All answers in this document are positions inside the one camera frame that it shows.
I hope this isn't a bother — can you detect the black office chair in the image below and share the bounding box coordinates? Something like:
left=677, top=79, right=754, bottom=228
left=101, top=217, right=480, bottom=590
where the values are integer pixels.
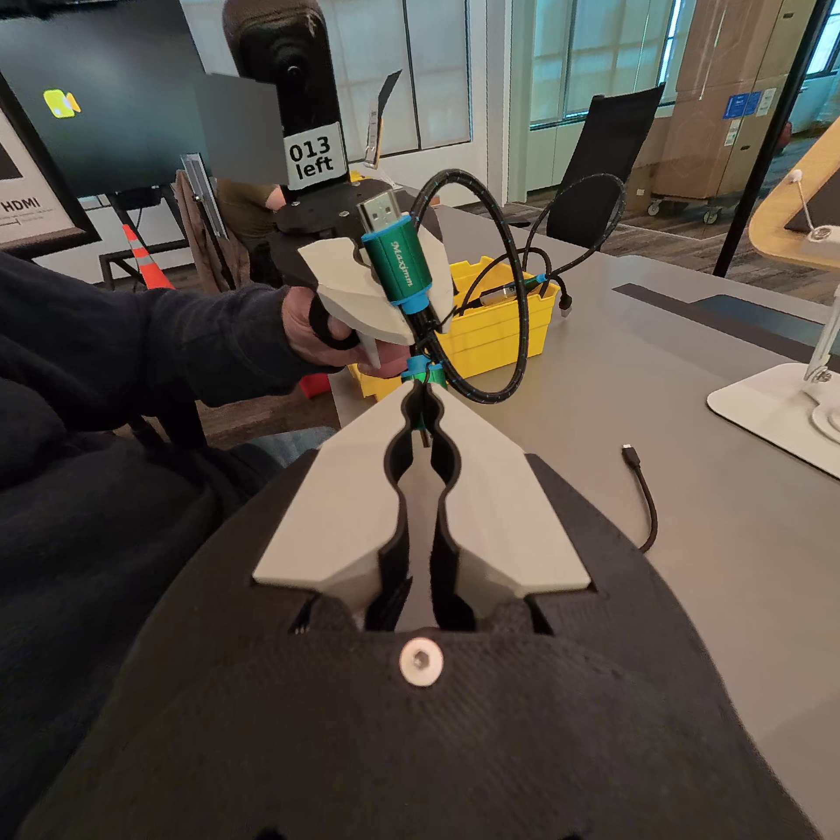
left=542, top=84, right=668, bottom=253

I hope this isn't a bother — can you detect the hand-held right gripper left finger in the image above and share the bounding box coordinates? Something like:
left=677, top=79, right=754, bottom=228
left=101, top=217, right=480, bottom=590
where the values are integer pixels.
left=251, top=381, right=421, bottom=599

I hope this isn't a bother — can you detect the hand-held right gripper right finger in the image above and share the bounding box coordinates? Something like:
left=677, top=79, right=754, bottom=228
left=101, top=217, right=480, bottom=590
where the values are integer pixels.
left=420, top=381, right=594, bottom=602

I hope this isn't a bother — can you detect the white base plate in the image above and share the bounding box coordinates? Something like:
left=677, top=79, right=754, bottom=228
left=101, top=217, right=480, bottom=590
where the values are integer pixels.
left=707, top=361, right=840, bottom=481

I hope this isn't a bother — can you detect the thin black usb-c cable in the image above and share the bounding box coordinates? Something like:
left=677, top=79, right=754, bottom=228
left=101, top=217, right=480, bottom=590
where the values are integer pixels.
left=620, top=443, right=661, bottom=556

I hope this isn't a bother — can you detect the black monitor screen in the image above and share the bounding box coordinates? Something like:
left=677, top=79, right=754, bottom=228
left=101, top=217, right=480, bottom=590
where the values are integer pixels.
left=0, top=0, right=217, bottom=200

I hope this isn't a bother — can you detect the black braided hdmi cable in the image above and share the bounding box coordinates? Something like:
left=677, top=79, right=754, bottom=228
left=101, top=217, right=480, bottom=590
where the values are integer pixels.
left=453, top=171, right=628, bottom=319
left=355, top=167, right=534, bottom=456

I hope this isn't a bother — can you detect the framed marker sign board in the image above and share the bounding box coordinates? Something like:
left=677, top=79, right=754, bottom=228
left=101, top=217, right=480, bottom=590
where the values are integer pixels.
left=0, top=73, right=103, bottom=259

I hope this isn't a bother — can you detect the cart with cardboard boxes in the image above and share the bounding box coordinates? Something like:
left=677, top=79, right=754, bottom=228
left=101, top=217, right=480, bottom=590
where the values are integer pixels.
left=641, top=0, right=840, bottom=221

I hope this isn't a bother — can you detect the person's left forearm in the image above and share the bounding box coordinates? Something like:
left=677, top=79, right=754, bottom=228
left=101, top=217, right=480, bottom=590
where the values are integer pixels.
left=0, top=250, right=316, bottom=427

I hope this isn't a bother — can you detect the black stand pole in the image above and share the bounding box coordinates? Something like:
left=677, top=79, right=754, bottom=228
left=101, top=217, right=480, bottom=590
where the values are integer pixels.
left=712, top=0, right=840, bottom=280

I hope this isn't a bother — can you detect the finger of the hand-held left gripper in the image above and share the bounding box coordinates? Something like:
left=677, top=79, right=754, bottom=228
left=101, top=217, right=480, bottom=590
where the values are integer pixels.
left=297, top=221, right=456, bottom=372

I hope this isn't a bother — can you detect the person's left hand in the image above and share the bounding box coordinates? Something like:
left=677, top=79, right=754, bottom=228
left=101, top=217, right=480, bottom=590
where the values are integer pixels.
left=280, top=283, right=410, bottom=382

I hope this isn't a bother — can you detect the person's black top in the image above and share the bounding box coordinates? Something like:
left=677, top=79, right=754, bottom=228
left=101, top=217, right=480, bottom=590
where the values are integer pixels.
left=0, top=381, right=329, bottom=840

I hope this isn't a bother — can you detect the yellow plastic bin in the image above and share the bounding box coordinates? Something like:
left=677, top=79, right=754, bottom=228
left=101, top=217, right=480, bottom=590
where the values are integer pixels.
left=347, top=256, right=568, bottom=403

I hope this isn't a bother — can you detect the orange traffic cone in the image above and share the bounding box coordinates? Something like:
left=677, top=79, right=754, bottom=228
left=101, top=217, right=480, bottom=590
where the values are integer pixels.
left=121, top=221, right=177, bottom=292

